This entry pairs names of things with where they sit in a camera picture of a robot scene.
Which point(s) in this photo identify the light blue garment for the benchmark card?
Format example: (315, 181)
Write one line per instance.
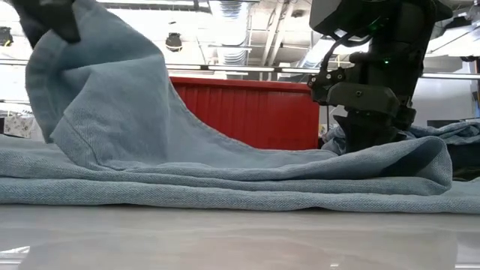
(131, 123)

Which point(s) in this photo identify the white hanging cloth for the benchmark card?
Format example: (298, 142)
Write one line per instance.
(18, 127)

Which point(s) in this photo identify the silver smooth ventilation duct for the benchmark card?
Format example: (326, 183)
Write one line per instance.
(315, 56)

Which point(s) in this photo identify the black overhead camera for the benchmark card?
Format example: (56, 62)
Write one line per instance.
(174, 42)

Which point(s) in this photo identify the red plastic bin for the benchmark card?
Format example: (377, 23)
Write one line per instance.
(255, 112)

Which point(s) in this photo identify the blue white striped shirt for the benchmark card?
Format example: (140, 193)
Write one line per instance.
(450, 131)

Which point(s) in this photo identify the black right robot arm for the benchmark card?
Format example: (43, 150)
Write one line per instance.
(405, 22)

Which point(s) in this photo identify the dark teal garment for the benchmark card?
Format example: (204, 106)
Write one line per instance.
(467, 161)

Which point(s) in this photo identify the dark ceiling fixture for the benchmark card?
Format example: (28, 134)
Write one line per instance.
(5, 36)

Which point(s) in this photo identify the LED light bar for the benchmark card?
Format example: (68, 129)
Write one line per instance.
(243, 68)

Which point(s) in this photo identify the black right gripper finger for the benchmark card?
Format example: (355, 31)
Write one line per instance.
(384, 133)
(354, 133)

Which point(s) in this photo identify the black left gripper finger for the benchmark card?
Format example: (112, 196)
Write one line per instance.
(63, 18)
(32, 18)

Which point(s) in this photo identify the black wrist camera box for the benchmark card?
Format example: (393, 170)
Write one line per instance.
(326, 86)

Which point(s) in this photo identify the small black monitor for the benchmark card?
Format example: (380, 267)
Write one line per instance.
(446, 123)

